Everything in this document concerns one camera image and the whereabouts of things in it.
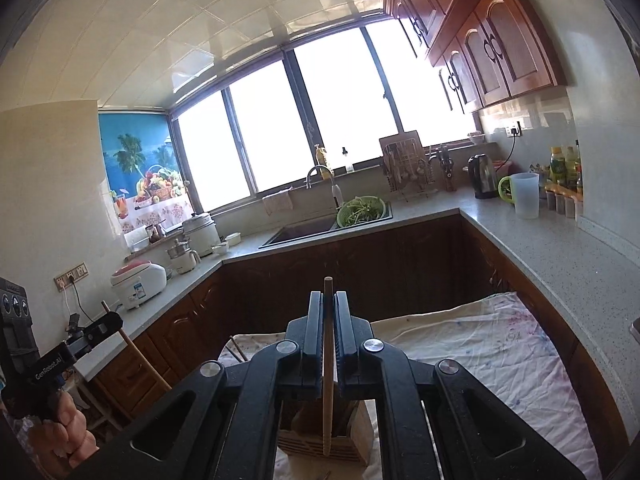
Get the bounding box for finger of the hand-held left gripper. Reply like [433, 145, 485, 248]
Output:
[64, 311, 124, 357]

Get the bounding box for large white electric pot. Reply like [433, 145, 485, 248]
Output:
[181, 212, 221, 258]

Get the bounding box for wooden upper cabinets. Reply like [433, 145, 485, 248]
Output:
[382, 0, 568, 113]

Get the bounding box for grey speckled countertop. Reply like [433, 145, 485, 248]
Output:
[72, 185, 640, 381]

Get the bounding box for person's left hand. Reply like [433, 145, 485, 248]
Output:
[15, 389, 99, 479]

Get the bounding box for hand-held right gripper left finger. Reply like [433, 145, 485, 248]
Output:
[65, 291, 326, 480]

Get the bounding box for large kitchen window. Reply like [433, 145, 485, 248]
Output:
[170, 17, 476, 211]

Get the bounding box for green colander with vegetables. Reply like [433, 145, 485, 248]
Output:
[336, 196, 391, 228]

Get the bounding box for brown wooden chopstick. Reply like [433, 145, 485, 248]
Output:
[321, 276, 335, 457]
[101, 301, 173, 392]

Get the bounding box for white floral tablecloth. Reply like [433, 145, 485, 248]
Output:
[218, 291, 603, 480]

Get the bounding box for knife block with scissors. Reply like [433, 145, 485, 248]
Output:
[435, 145, 458, 193]

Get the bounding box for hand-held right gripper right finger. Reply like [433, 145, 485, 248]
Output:
[336, 291, 586, 480]

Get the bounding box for small white steamer pot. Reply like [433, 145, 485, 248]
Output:
[166, 240, 202, 275]

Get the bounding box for wooden cutting board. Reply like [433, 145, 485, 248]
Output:
[378, 130, 423, 161]

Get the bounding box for tropical fruit wall poster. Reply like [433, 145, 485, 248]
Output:
[98, 112, 193, 233]

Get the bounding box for metal utensil drying rack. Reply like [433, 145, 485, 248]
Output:
[382, 142, 436, 201]

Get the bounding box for steel electric kettle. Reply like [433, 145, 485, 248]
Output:
[467, 154, 501, 200]

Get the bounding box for white dish cloth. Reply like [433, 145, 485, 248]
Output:
[262, 190, 294, 217]

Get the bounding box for white pitcher green handle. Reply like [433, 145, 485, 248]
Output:
[498, 172, 541, 220]

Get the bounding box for white rice cooker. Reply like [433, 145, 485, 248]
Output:
[110, 260, 168, 311]

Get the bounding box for yellow oil bottles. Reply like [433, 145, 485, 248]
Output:
[549, 140, 583, 191]

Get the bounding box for wooden base cabinets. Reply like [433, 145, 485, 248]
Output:
[75, 212, 621, 461]

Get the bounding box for dark kitchen sink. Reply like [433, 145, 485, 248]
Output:
[258, 202, 394, 250]

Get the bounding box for wooden utensil holder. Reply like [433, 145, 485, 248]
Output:
[277, 397, 373, 463]

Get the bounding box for chrome kitchen faucet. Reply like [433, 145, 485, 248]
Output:
[306, 165, 343, 208]

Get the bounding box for wall power socket strip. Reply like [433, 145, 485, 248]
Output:
[54, 262, 90, 291]

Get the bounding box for black power cable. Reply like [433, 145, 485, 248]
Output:
[62, 287, 96, 322]

